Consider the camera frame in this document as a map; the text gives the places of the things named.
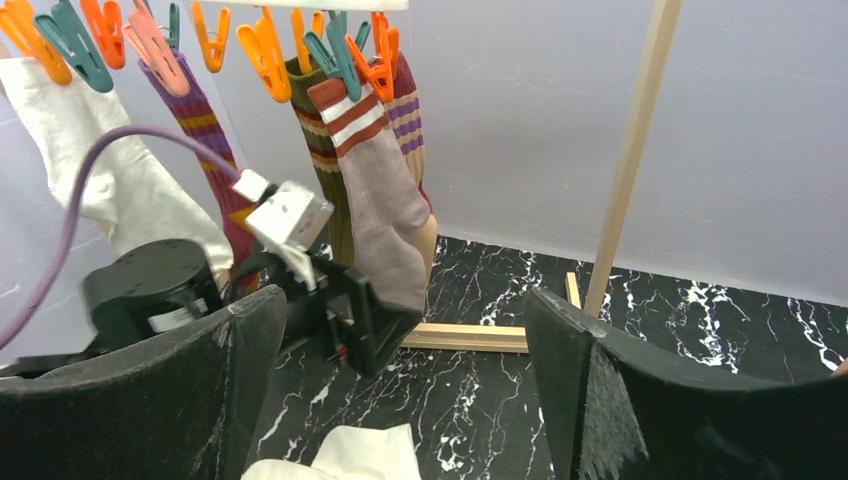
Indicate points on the wooden clothes rack frame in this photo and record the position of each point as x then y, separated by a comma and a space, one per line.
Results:
511, 339

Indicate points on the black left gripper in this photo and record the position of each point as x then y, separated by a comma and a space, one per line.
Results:
342, 317

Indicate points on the white fluffy sock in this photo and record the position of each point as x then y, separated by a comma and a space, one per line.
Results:
128, 189
349, 453

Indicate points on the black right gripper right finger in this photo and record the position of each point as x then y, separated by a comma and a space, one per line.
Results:
617, 407

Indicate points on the maroon yellow striped sock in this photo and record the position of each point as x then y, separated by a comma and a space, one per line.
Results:
197, 119

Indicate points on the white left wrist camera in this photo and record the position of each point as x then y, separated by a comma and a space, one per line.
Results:
287, 220

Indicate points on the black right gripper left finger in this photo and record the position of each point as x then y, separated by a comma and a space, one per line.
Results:
183, 404

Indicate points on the white plastic clip hanger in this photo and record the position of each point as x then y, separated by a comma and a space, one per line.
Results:
344, 5

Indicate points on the beige purple striped sock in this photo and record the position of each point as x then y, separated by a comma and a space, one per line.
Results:
405, 117

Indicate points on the grey sock with red stripes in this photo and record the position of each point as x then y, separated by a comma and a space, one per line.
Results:
389, 216

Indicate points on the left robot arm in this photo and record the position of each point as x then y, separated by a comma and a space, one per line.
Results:
168, 283

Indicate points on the olive striped sock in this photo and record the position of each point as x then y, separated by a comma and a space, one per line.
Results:
324, 157

